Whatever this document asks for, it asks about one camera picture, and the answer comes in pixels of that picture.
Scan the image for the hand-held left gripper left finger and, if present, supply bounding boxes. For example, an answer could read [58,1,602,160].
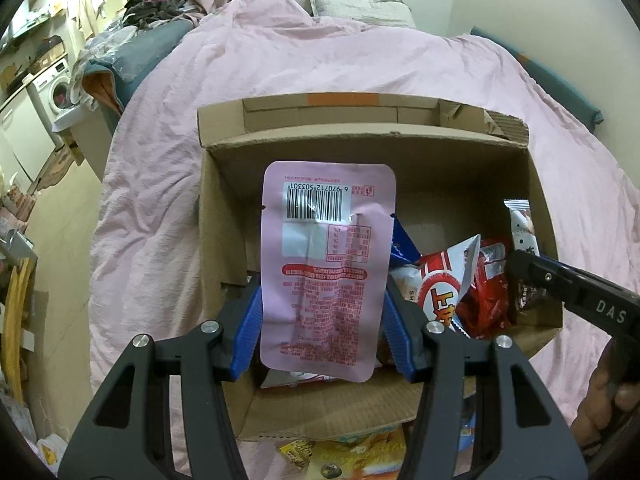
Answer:
[57,272,263,480]

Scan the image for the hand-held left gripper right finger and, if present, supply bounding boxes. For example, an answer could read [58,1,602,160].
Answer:
[382,287,591,480]

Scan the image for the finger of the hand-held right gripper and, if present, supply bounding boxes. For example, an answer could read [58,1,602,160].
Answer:
[507,249,581,311]

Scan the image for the brown chocolate bar packet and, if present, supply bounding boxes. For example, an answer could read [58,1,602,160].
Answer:
[502,199,543,326]

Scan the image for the red snack packet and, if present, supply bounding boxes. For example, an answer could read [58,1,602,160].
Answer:
[457,240,516,340]

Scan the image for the white and red snack bag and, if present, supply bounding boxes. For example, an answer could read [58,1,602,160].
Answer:
[387,234,483,336]

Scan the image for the blue and white snack packet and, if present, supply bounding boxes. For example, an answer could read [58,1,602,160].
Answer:
[390,214,418,266]

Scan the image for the pink snack packet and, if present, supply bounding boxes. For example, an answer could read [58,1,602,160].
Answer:
[260,160,398,383]

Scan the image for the brown cardboard box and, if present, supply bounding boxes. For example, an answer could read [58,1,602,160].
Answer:
[196,92,565,442]

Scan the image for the person's right hand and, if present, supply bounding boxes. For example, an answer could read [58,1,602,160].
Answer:
[570,342,640,456]

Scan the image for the white packet with orange swirl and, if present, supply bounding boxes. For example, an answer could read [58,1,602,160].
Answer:
[260,367,341,390]

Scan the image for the yellow striped snack packet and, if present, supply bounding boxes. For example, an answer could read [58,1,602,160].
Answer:
[277,437,315,470]

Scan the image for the pink duvet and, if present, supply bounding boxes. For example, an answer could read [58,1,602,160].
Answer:
[90,0,640,411]

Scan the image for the teal bed cushion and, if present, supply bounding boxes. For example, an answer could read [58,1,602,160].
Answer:
[470,25,603,133]

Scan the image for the white plastic bag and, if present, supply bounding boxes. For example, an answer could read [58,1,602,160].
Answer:
[35,432,68,476]

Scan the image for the brown floor mat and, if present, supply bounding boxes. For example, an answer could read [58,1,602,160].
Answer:
[37,152,86,193]

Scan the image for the white plastic basin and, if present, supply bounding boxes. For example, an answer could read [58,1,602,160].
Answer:
[51,105,87,133]

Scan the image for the white kitchen cabinet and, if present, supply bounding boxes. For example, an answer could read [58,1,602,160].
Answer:
[0,92,56,186]

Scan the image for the white washing machine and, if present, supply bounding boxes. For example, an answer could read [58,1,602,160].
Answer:
[27,57,81,126]

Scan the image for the grey white pillow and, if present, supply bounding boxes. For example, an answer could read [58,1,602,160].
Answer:
[307,0,416,28]

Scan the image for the pile of dark clothes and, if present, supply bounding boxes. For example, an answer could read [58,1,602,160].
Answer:
[122,0,201,28]

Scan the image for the yellow frame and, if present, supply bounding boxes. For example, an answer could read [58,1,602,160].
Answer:
[0,255,38,406]

